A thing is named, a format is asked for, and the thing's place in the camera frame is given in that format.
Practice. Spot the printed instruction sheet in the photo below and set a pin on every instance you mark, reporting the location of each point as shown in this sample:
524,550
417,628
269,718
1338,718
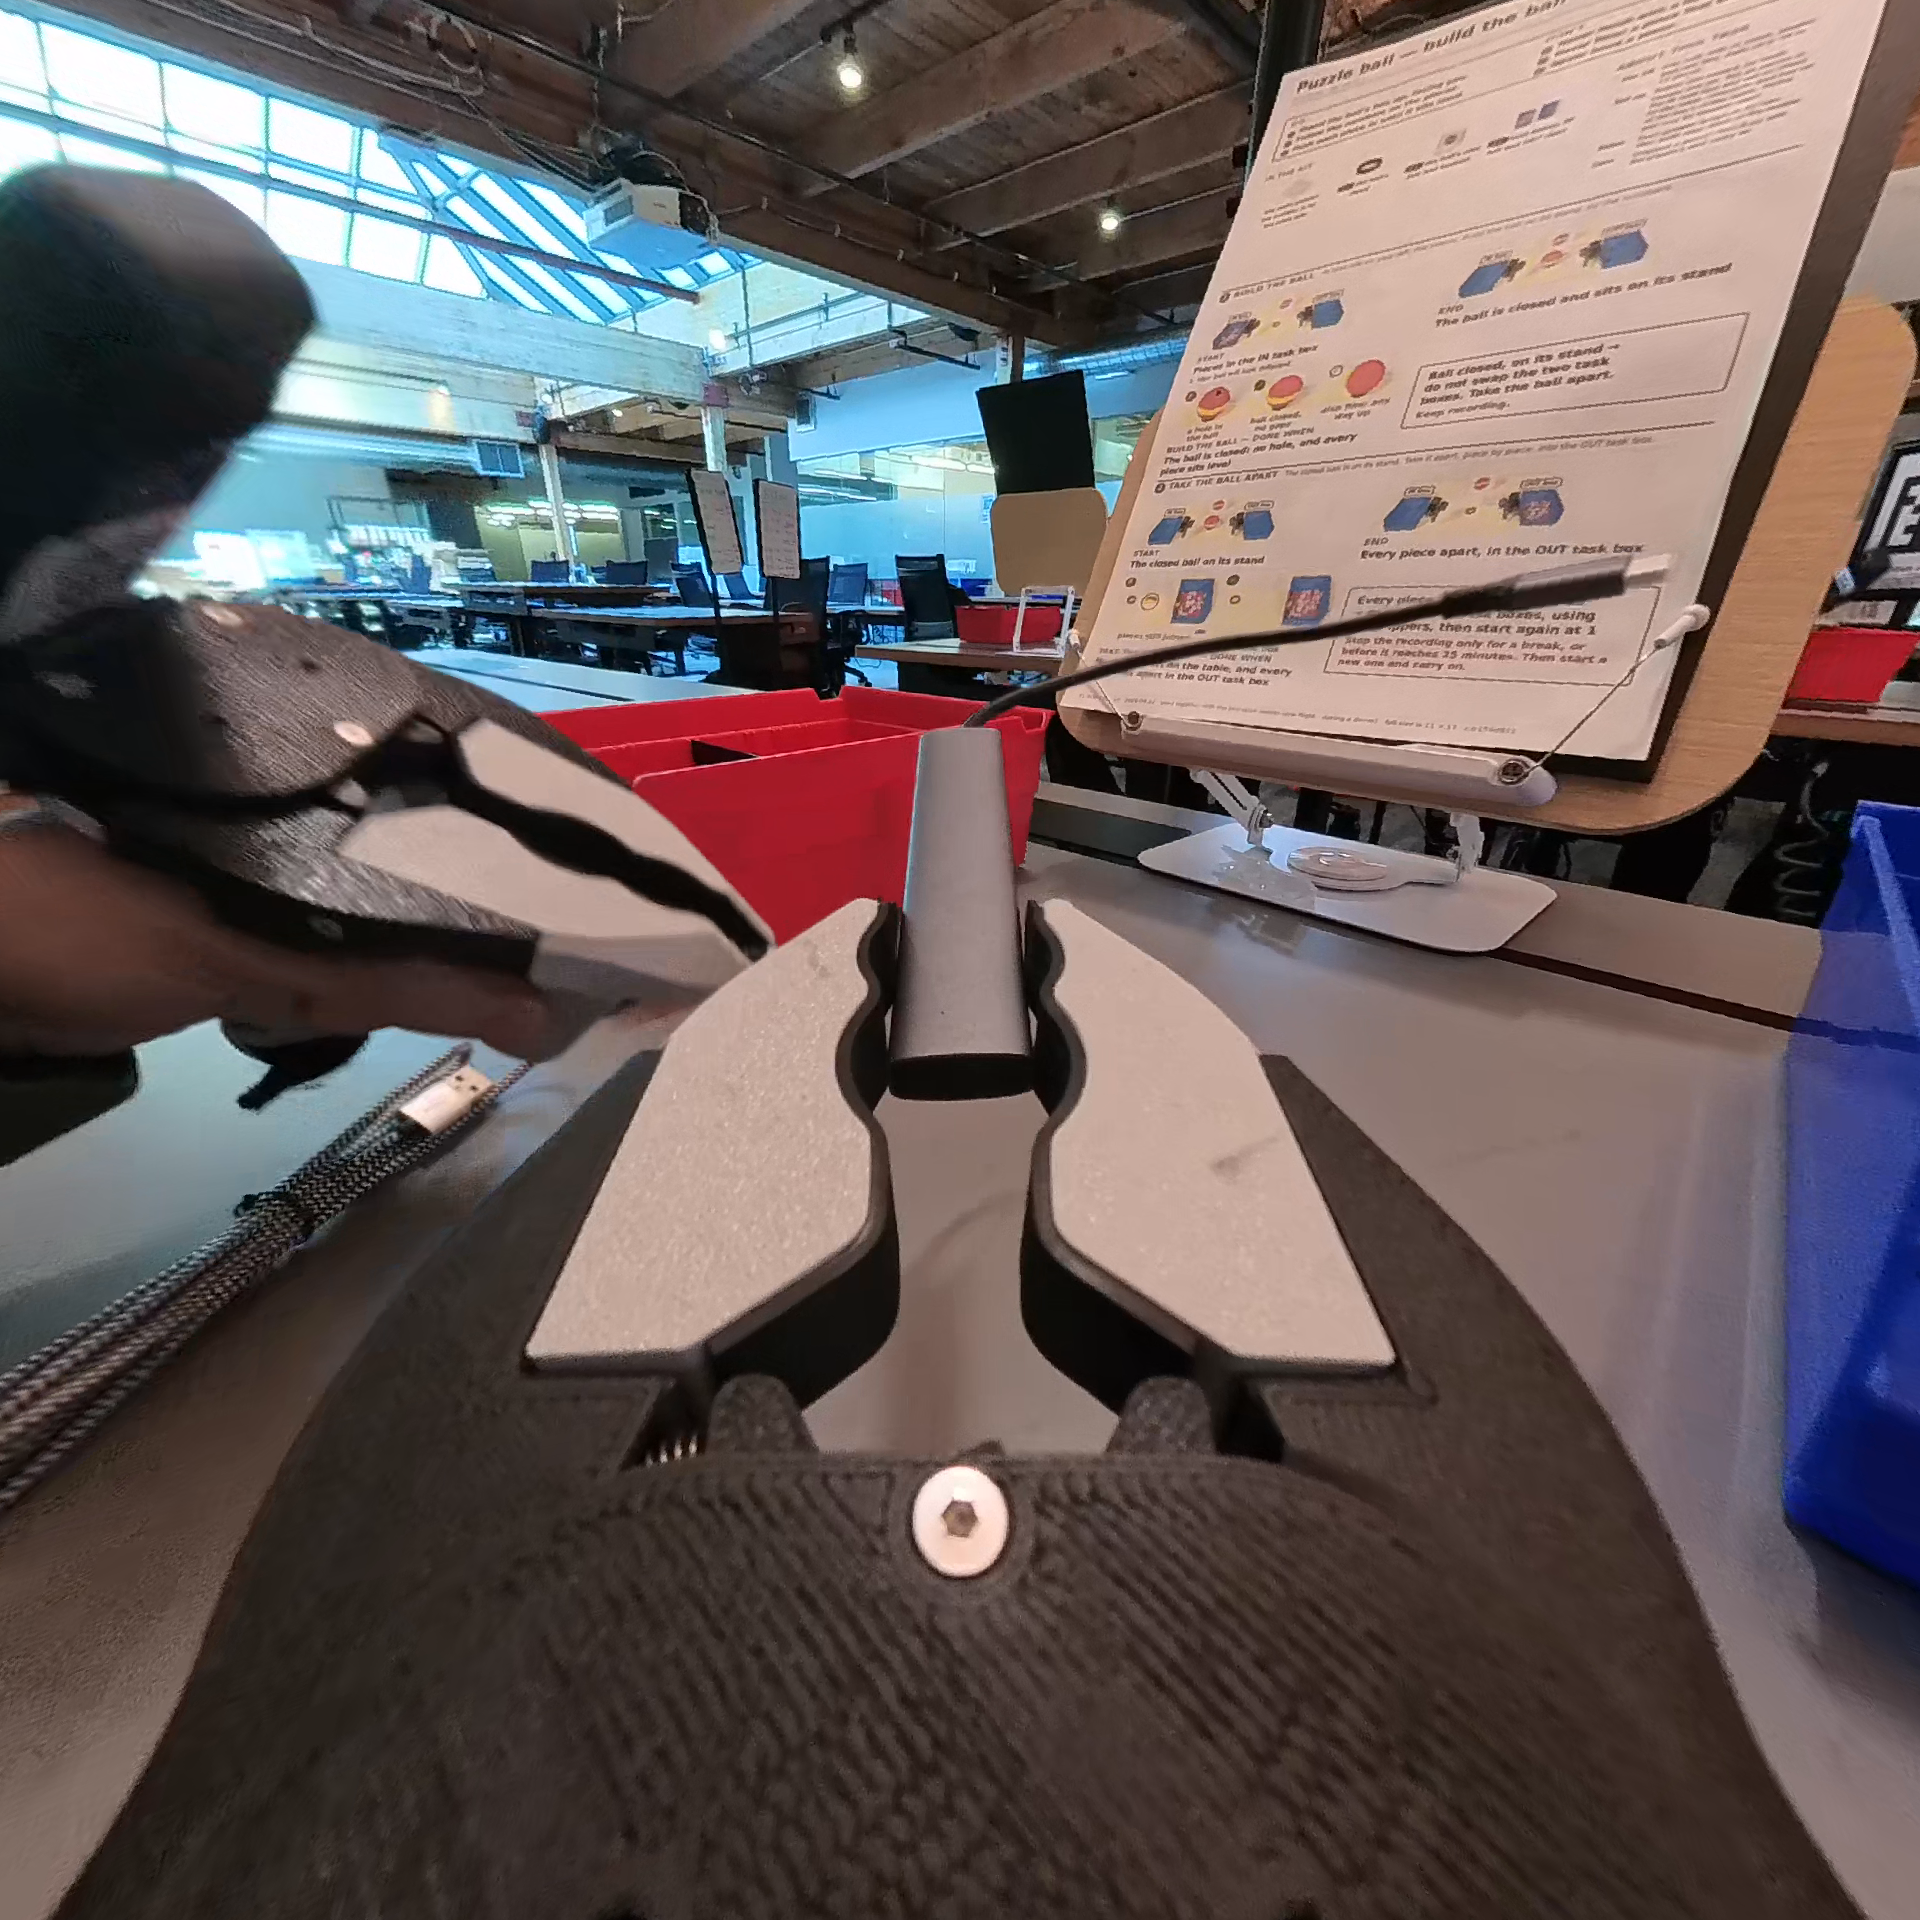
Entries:
1440,375

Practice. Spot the person's left hand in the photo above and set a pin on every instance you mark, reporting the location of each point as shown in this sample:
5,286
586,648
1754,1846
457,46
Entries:
224,967

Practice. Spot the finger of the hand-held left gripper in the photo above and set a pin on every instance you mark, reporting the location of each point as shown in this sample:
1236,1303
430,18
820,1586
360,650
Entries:
465,878
616,819

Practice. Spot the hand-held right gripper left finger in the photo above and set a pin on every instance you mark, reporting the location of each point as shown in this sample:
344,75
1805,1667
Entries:
734,1171

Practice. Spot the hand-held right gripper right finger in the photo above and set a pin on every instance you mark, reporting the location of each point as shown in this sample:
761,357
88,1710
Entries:
1185,1186

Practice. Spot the black office chair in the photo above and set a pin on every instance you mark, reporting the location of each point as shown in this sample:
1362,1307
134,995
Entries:
930,594

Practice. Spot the black sign white print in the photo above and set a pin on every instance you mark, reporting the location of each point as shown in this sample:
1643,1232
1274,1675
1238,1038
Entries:
1893,518

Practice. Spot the blue plastic bin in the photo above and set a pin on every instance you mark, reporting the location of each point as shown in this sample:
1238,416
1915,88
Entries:
1861,1200

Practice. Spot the wooden document stand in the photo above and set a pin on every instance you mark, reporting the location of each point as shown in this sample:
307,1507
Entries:
777,528
715,522
1769,646
1043,511

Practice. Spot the dark glossy panel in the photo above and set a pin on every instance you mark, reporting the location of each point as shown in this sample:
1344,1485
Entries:
105,1200

